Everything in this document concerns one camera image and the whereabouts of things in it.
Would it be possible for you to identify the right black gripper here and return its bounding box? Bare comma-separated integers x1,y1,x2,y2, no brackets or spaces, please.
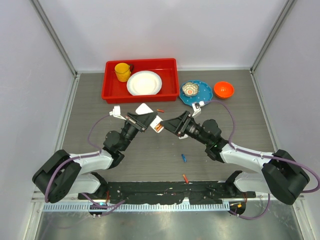
160,110,211,146

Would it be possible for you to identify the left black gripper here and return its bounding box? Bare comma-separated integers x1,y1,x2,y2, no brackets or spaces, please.
120,111,157,152

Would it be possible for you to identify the white remote control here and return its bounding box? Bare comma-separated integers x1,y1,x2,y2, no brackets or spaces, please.
135,103,164,134

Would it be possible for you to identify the white battery cover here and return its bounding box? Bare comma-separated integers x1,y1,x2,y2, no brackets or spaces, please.
178,134,188,140

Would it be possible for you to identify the orange battery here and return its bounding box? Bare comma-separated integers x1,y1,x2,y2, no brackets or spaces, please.
155,124,163,132

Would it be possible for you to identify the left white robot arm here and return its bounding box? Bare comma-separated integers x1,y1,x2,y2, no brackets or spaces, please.
32,112,158,204

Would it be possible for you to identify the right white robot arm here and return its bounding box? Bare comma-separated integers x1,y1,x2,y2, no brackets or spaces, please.
160,111,310,205

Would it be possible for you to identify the blue battery right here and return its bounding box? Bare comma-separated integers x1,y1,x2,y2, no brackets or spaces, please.
181,154,187,163

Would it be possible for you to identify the small patterned bowl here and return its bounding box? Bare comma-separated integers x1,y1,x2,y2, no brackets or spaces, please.
181,81,199,97

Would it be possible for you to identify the white paper plate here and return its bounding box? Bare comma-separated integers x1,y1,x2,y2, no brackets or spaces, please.
126,70,163,96

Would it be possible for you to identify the red plastic tray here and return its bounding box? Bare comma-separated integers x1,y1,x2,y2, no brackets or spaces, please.
101,58,180,104

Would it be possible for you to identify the blue dotted plate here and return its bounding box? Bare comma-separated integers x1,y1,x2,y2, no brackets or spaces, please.
179,80,213,106

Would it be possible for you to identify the yellow mug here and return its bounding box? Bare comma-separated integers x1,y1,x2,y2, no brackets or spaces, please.
114,62,134,83

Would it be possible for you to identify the red battery near base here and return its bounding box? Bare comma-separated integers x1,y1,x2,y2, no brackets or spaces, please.
182,174,189,184

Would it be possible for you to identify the orange plastic bowl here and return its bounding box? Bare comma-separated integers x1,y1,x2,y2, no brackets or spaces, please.
213,81,235,99

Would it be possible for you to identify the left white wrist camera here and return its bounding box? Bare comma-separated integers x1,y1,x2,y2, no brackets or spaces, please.
109,105,125,120

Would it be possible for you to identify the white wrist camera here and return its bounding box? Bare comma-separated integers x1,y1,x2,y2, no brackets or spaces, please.
109,105,125,120
192,101,205,118

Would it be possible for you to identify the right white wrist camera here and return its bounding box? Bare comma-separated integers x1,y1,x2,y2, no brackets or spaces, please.
192,101,205,118

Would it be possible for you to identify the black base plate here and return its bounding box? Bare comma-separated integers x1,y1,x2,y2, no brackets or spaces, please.
78,180,257,205

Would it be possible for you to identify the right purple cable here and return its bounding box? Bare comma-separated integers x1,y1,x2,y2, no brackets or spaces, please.
203,99,320,221

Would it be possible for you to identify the slotted cable duct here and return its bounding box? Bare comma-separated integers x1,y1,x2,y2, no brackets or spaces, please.
42,201,230,213

